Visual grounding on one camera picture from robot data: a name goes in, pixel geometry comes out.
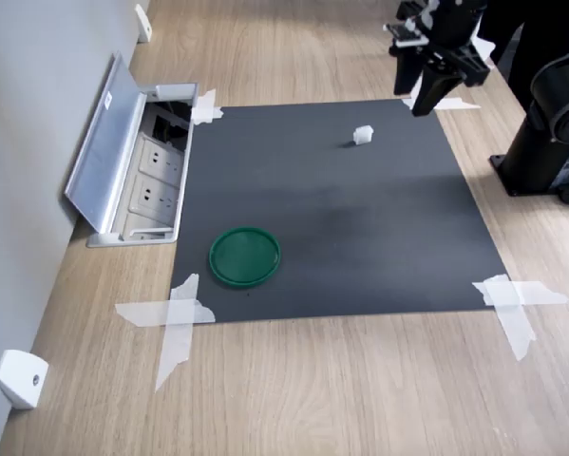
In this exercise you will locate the round green lid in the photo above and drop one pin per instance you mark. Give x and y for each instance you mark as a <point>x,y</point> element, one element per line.
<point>245,256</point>

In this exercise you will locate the small white plastic terminal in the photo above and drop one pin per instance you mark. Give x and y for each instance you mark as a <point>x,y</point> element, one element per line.
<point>363,135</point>

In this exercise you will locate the dark grey mat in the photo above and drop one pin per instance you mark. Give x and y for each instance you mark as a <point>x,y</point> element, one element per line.
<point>336,199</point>

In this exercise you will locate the white tape strip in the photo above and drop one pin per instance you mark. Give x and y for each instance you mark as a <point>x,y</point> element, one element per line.
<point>455,103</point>
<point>175,351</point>
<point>208,115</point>
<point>517,328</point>
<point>207,100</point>
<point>141,313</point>
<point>536,292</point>

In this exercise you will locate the small white bracket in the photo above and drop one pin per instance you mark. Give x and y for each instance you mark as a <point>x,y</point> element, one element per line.
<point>20,380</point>
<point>143,21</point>

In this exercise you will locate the grey partition panel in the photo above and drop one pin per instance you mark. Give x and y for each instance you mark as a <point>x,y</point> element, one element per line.
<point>18,142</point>

